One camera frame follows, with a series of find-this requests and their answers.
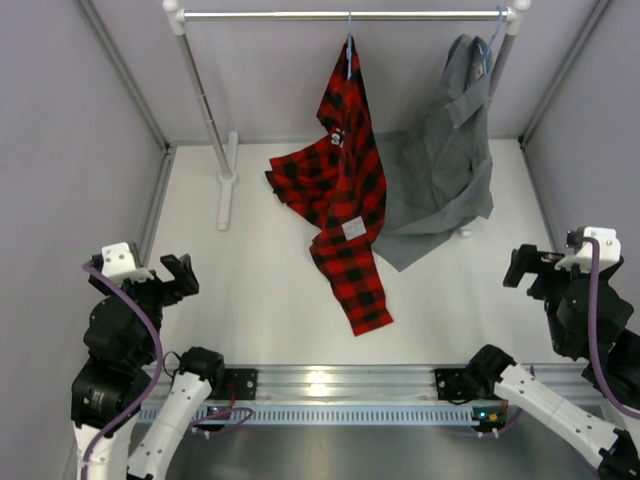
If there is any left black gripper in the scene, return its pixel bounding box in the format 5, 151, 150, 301
91, 253, 198, 363

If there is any red black plaid shirt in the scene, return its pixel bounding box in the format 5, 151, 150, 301
265, 39, 393, 336

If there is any light blue wire hanger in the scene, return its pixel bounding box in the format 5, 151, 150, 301
345, 10, 353, 81

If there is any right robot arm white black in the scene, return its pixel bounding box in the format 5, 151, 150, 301
460, 237, 639, 479

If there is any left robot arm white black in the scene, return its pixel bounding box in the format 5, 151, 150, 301
71, 254, 226, 479

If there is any grey button shirt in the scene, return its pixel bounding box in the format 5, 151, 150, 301
373, 35, 494, 271

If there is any blue hanger holding grey shirt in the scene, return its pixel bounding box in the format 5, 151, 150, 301
474, 5, 507, 78

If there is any white clothes rack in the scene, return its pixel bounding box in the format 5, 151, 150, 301
162, 0, 531, 239

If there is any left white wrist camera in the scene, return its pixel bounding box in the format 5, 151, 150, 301
93, 242, 153, 285

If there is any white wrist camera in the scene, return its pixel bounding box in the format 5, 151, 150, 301
555, 226, 622, 273
93, 242, 153, 285

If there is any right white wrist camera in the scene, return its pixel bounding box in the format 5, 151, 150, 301
555, 226, 622, 273

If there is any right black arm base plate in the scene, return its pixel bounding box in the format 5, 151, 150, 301
434, 368, 494, 405

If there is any grey slotted cable duct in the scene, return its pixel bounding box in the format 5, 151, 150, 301
193, 404, 506, 427

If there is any aluminium mounting rail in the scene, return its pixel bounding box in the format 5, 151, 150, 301
253, 363, 602, 405

